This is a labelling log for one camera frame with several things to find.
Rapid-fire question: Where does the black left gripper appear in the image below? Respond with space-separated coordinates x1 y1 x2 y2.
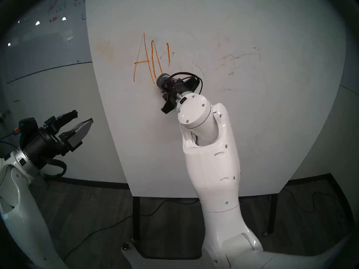
24 110 94 171

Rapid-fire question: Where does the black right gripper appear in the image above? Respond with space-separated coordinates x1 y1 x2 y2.
161 76 201 114

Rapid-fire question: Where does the white freestanding whiteboard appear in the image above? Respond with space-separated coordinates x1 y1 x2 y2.
86 0 346 198

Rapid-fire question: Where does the black whiteboard stand leg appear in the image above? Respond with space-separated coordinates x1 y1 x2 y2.
262 193 279 237
133 196 141 240

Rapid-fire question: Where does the thin black right camera cable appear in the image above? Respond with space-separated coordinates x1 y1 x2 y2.
170 72 203 96

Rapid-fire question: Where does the thin black camera cable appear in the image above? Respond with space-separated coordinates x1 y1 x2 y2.
170 72 203 96
0 131 17 148

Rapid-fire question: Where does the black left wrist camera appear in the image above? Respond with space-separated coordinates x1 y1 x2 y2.
15 118 39 144

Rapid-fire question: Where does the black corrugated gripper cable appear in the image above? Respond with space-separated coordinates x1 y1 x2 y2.
42 159 68 178

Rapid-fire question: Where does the thin black left camera cable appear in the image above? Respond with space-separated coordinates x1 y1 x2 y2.
0 131 17 148

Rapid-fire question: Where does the wall-mounted glass board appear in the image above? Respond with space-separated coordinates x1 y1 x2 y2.
0 0 94 84

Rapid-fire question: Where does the black floor cable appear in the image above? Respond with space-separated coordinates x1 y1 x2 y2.
63 198 201 261
282 186 349 224

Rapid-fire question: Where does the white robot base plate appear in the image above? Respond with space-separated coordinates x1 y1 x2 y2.
121 242 208 269

